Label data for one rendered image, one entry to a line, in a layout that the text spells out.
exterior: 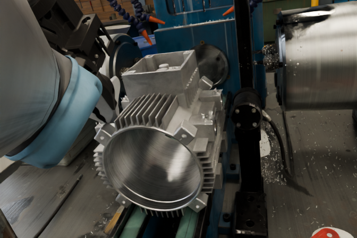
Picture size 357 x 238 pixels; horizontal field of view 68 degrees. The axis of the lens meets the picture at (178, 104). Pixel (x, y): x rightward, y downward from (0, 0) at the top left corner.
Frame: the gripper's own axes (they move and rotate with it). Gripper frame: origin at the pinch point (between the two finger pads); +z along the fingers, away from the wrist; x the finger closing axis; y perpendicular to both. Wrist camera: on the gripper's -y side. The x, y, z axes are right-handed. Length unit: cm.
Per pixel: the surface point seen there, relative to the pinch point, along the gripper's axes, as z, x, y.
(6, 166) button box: 0.2, 15.8, -7.5
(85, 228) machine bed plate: 26.9, 16.8, -11.6
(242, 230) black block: 20.9, -18.3, -9.9
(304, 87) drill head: 19.5, -31.2, 19.1
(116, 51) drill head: 13.9, 15.1, 30.9
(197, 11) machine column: 23, -3, 56
